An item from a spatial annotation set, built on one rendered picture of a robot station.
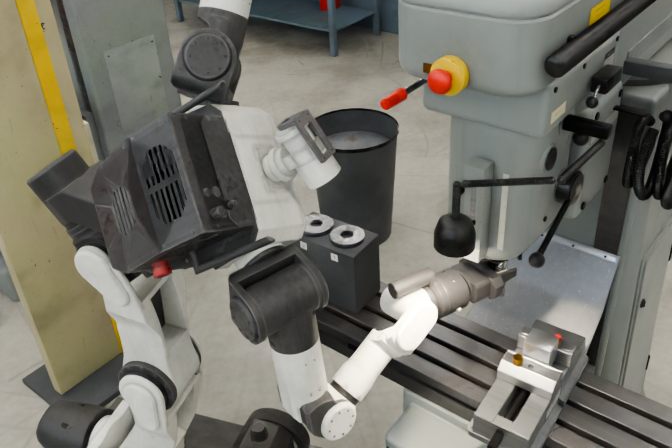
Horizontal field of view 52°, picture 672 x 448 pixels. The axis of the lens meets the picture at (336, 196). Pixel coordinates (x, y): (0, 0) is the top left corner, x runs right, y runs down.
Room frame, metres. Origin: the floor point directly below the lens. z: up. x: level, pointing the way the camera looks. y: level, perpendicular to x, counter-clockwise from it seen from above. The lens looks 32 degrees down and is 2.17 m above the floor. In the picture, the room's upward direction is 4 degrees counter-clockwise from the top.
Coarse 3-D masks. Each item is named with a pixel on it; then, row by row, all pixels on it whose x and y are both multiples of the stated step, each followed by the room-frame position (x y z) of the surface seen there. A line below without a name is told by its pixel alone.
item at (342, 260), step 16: (320, 224) 1.54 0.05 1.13; (336, 224) 1.53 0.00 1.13; (304, 240) 1.48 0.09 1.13; (320, 240) 1.47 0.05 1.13; (336, 240) 1.44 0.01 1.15; (352, 240) 1.44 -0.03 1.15; (368, 240) 1.45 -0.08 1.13; (320, 256) 1.45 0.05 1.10; (336, 256) 1.41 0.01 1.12; (352, 256) 1.39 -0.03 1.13; (368, 256) 1.43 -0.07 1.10; (336, 272) 1.42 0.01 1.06; (352, 272) 1.38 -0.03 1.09; (368, 272) 1.43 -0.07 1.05; (336, 288) 1.42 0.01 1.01; (352, 288) 1.39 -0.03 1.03; (368, 288) 1.43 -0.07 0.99; (336, 304) 1.42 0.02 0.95; (352, 304) 1.39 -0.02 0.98
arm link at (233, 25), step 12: (204, 12) 1.21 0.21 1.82; (216, 12) 1.20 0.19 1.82; (228, 12) 1.20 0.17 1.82; (204, 24) 1.26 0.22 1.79; (216, 24) 1.19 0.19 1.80; (228, 24) 1.19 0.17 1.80; (240, 24) 1.21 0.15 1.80; (228, 36) 1.19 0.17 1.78; (240, 36) 1.21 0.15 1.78; (240, 48) 1.20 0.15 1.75
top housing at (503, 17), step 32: (416, 0) 1.05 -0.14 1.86; (448, 0) 1.02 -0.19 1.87; (480, 0) 0.98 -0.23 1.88; (512, 0) 0.96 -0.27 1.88; (544, 0) 0.96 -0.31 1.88; (576, 0) 1.03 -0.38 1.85; (608, 0) 1.14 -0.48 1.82; (416, 32) 1.05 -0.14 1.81; (448, 32) 1.01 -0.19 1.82; (480, 32) 0.98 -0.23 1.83; (512, 32) 0.95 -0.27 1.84; (544, 32) 0.95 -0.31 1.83; (576, 32) 1.04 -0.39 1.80; (416, 64) 1.05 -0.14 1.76; (480, 64) 0.98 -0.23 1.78; (512, 64) 0.95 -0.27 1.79; (512, 96) 0.96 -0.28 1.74
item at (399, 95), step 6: (414, 84) 1.10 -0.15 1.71; (420, 84) 1.11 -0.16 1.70; (396, 90) 1.07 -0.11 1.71; (402, 90) 1.07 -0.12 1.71; (408, 90) 1.08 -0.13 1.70; (390, 96) 1.05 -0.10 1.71; (396, 96) 1.05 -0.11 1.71; (402, 96) 1.06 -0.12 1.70; (384, 102) 1.04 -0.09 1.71; (390, 102) 1.04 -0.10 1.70; (396, 102) 1.05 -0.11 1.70; (384, 108) 1.04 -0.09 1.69
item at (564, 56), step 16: (624, 0) 1.18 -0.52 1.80; (640, 0) 1.18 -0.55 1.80; (608, 16) 1.09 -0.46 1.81; (624, 16) 1.11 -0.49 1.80; (592, 32) 1.02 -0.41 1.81; (608, 32) 1.05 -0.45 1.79; (560, 48) 0.97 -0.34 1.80; (576, 48) 0.96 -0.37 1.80; (592, 48) 1.00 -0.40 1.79; (544, 64) 0.94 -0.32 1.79; (560, 64) 0.93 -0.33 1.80; (576, 64) 0.96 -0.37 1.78
